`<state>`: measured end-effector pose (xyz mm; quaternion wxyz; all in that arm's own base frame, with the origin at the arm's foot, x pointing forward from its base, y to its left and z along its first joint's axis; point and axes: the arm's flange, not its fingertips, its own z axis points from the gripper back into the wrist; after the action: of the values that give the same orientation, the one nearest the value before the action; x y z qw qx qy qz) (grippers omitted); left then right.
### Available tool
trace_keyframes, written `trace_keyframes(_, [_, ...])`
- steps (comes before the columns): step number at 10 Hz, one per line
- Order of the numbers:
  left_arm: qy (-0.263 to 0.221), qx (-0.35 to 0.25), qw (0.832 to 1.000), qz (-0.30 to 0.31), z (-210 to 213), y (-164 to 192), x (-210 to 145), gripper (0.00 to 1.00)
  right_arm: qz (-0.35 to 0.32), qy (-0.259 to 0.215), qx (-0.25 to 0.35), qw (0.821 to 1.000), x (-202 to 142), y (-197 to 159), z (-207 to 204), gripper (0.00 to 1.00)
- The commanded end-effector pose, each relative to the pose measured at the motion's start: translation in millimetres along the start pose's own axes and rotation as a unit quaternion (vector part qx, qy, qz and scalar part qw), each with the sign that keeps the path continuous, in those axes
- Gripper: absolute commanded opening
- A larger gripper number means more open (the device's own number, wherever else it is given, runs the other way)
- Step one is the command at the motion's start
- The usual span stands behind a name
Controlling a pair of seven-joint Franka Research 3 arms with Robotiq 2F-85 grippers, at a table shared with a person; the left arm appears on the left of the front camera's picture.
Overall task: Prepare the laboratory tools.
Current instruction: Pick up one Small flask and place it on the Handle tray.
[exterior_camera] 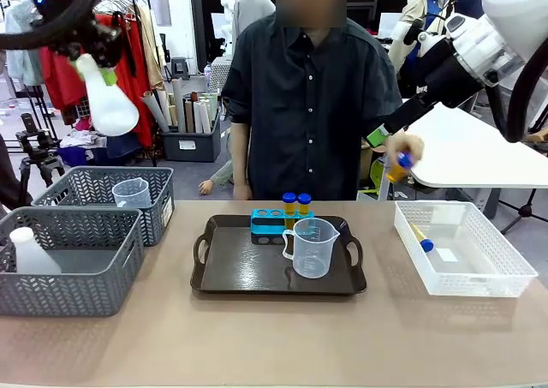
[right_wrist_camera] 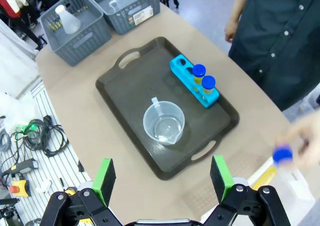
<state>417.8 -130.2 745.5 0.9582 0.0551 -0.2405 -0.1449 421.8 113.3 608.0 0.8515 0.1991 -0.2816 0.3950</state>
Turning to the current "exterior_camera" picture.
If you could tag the small dark stool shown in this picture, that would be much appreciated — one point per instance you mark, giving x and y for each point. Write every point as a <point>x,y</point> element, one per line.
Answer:
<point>180,67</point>

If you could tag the blue black tube rack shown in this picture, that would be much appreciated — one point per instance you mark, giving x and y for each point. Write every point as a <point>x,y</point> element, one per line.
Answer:
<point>265,223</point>

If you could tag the dark grey storage bin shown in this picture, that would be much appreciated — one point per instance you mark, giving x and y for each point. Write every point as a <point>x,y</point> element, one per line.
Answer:
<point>190,146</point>

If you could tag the pale grey hanging garment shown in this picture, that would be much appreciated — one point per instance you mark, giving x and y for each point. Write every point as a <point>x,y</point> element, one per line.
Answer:
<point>21,62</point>

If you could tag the white paper roll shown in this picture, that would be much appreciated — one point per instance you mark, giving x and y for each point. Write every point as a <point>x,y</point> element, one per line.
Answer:
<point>204,118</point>

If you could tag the white side table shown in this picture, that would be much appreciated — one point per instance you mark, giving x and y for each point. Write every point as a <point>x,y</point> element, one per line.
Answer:
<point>471,156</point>

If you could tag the white plastic flask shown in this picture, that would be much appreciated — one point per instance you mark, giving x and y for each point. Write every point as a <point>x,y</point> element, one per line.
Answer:
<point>109,105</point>
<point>32,255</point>

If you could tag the person's right forearm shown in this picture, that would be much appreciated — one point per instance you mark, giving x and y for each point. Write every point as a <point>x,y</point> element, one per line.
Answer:
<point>240,156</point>

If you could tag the green grey chair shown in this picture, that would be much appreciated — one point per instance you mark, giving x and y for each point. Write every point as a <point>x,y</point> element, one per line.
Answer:
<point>377,174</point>

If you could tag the black clothes rack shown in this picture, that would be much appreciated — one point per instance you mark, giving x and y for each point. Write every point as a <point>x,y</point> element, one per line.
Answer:
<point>147,28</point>

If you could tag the black camera tripod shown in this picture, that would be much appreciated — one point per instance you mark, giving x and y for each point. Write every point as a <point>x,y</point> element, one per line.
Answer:
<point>36,156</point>

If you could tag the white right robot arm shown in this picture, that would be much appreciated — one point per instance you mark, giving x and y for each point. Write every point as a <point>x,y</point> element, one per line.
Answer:
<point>514,2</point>

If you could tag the beige hanging garment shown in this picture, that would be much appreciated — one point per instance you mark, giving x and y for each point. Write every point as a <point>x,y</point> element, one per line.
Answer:
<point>150,49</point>

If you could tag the cardboard box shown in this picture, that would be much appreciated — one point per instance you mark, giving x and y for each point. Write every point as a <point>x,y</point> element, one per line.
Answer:
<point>365,165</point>

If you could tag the person in dark shirt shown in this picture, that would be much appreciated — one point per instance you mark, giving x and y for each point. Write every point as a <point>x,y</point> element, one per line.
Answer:
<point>308,105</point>

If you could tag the person's right hand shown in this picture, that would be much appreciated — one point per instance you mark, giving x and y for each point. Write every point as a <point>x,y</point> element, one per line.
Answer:
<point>243,192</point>

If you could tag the grey woven plastic basket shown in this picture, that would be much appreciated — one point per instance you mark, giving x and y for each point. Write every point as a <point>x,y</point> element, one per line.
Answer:
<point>85,182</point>
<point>73,289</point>

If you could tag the mannequin in grey hoodie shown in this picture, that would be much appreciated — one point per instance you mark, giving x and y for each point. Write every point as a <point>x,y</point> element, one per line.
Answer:
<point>252,15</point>

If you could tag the clear plastic measuring beaker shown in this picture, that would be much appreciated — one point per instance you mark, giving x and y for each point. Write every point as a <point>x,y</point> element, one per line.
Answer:
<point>132,193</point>
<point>312,255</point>

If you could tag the grey paper roll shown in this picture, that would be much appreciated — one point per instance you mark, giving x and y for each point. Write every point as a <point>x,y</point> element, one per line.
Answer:
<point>156,111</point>
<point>179,105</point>

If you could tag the yellow tube with blue cap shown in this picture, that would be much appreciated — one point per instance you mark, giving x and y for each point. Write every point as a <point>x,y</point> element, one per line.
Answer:
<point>290,206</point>
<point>423,240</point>
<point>304,206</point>
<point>396,171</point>

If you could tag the person's left hand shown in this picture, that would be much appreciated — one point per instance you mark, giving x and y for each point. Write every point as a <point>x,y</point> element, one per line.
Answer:
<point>406,146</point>

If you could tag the red hanging garment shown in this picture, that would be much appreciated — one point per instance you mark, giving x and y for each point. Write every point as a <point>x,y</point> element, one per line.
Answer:
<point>60,79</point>

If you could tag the white mannequin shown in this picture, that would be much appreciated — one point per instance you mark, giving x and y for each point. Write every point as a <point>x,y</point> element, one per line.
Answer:
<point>228,17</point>

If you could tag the dark brown plastic tray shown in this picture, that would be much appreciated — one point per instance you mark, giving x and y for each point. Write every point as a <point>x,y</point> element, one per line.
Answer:
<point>257,272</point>

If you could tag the white perforated plastic basket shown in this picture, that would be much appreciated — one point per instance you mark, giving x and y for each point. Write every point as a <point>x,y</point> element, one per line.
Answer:
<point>471,276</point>

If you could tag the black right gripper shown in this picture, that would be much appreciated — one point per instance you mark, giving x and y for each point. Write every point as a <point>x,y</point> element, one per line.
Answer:
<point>454,81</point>

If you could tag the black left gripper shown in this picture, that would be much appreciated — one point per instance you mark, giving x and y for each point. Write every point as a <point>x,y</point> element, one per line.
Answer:
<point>92,39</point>

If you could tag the black floor stand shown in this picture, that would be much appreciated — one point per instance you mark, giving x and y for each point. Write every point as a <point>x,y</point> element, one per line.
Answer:
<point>524,210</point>

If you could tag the person in beige coat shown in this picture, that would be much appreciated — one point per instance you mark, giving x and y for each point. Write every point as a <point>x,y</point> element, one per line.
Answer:
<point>417,7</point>

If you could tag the brown paper roll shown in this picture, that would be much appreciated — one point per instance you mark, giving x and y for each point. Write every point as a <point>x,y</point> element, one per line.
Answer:
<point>188,116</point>

